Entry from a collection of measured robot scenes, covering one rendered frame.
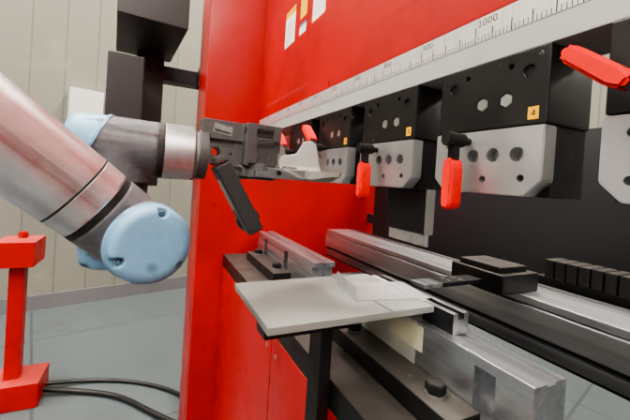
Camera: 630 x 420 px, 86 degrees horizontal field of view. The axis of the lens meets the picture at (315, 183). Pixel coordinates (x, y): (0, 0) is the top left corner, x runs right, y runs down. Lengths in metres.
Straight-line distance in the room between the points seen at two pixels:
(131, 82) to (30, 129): 1.15
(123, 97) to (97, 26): 2.27
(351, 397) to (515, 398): 0.21
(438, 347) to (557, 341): 0.26
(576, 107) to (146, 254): 0.47
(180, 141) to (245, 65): 0.96
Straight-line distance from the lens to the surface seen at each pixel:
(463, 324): 0.58
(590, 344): 0.75
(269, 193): 1.39
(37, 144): 0.34
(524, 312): 0.79
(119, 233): 0.34
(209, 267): 1.38
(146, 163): 0.48
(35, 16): 3.67
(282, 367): 0.80
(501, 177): 0.45
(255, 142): 0.50
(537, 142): 0.44
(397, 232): 0.65
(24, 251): 2.13
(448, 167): 0.46
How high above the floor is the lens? 1.18
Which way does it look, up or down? 1 degrees down
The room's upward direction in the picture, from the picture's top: 4 degrees clockwise
